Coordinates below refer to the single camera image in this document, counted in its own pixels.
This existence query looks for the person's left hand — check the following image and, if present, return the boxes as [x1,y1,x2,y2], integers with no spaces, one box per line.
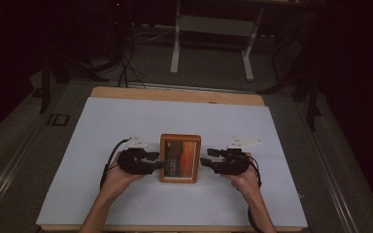
[101,150,144,199]

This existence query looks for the white table sheet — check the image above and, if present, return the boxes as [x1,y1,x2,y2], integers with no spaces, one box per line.
[36,96,309,228]

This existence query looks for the metal floor strip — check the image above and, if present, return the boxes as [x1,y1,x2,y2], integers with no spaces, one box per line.
[126,82,242,95]

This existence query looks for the white metal desk frame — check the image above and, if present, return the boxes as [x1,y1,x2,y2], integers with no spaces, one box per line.
[169,0,266,83]

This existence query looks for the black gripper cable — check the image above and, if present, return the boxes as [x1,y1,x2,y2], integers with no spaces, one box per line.
[246,156,263,233]
[99,138,133,190]

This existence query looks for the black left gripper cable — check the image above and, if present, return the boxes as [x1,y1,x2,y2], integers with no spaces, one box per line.
[99,138,133,190]

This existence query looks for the dark floor socket plate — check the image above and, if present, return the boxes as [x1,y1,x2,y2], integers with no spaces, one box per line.
[46,113,71,127]

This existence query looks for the wooden photo frame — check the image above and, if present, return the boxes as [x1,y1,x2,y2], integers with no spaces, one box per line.
[158,133,202,184]

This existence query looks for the black stand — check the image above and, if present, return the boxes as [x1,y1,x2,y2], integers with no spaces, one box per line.
[38,54,111,115]
[256,13,324,132]

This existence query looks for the person's right hand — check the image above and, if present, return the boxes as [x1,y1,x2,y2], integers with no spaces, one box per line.
[220,152,262,196]

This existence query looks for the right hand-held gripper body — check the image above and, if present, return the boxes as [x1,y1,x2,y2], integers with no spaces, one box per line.
[215,137,262,177]

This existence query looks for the wooden table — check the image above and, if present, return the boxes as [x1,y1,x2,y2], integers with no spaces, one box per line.
[40,85,305,233]

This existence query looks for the black floor cables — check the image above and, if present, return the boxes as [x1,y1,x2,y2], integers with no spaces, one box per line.
[118,32,148,89]

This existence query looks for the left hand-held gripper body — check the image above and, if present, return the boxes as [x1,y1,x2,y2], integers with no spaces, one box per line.
[117,135,152,176]

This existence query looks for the metal floor rail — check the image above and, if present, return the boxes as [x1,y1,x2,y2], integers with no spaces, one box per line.
[299,106,359,233]
[0,119,44,221]

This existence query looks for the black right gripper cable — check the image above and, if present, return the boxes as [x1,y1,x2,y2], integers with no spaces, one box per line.
[246,156,263,233]

